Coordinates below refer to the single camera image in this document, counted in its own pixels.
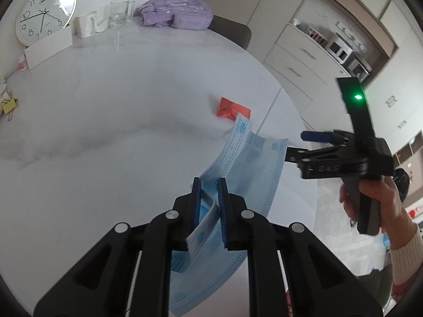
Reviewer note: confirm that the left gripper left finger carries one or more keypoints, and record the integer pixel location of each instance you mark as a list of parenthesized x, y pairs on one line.
[(127, 272)]

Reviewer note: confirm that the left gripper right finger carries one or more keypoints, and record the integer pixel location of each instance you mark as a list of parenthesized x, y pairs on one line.
[(290, 272)]

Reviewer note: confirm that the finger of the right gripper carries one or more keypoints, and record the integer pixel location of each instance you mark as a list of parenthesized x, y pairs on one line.
[(313, 136), (295, 154)]

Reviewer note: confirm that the blue face mask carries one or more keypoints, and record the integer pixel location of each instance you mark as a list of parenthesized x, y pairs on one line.
[(252, 166)]

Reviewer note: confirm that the cream sleeve right forearm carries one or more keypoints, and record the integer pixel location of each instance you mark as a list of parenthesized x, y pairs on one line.
[(407, 260)]

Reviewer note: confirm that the right hand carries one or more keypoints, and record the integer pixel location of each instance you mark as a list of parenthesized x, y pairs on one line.
[(395, 221)]

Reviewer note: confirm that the white drawer cabinet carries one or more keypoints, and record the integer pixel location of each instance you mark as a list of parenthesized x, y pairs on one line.
[(308, 75)]

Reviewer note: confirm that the small red paper packet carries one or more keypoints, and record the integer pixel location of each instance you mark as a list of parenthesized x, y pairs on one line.
[(230, 110)]

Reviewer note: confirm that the silver microwave oven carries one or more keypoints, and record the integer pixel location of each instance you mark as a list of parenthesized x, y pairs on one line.
[(338, 48)]

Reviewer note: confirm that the dark grey chair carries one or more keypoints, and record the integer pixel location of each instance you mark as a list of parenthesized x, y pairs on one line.
[(234, 31)]

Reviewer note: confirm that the purple plastic package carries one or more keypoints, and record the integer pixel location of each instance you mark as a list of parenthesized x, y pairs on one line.
[(193, 15)]

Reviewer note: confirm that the yellow sticky notes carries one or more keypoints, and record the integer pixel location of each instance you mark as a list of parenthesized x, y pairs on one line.
[(8, 106)]

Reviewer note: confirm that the clear drinking glass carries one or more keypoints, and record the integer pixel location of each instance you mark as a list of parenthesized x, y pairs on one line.
[(120, 13)]

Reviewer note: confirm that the white paper card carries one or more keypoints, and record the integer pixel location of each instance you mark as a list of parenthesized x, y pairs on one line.
[(48, 47)]

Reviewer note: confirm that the white mug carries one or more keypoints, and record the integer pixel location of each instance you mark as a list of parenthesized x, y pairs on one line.
[(87, 25)]

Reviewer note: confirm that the white wall clock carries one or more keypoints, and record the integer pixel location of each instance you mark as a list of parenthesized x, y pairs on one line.
[(38, 19)]

